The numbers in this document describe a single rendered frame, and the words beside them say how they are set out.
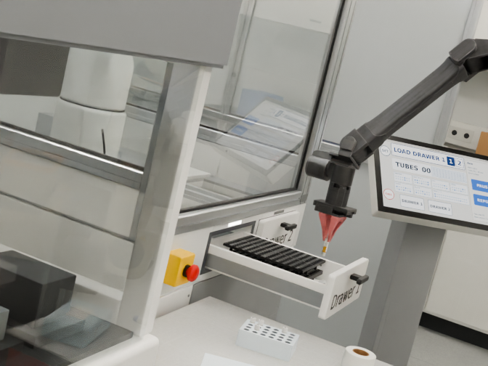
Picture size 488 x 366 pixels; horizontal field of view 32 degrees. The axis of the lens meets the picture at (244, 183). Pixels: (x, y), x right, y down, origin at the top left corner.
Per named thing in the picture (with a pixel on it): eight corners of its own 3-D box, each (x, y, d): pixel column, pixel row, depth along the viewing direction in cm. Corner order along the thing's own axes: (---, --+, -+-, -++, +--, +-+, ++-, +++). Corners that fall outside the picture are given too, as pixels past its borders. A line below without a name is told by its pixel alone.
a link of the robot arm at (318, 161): (356, 137, 216) (367, 151, 223) (317, 127, 222) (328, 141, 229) (338, 179, 213) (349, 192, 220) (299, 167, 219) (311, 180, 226)
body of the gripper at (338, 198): (348, 217, 215) (354, 189, 214) (311, 206, 219) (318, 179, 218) (356, 216, 221) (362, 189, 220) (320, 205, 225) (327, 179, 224)
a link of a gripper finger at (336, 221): (332, 245, 216) (340, 210, 215) (306, 237, 219) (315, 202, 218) (340, 243, 223) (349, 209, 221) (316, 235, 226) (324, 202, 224)
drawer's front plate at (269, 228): (292, 245, 266) (300, 212, 264) (255, 258, 240) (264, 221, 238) (287, 243, 267) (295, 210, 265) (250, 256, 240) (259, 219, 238)
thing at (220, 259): (352, 291, 224) (358, 269, 223) (321, 310, 201) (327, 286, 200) (220, 245, 239) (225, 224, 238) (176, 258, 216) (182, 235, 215)
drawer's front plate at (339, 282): (359, 297, 225) (369, 258, 223) (324, 320, 199) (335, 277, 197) (352, 295, 226) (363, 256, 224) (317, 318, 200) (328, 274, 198)
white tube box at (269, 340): (295, 350, 192) (299, 335, 191) (288, 362, 184) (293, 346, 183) (243, 334, 194) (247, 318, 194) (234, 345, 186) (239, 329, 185)
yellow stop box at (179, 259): (192, 283, 196) (198, 254, 194) (176, 289, 189) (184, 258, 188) (173, 276, 198) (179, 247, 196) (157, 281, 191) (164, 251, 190)
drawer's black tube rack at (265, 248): (319, 282, 224) (325, 260, 222) (296, 295, 207) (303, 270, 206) (245, 256, 232) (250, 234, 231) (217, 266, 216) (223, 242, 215)
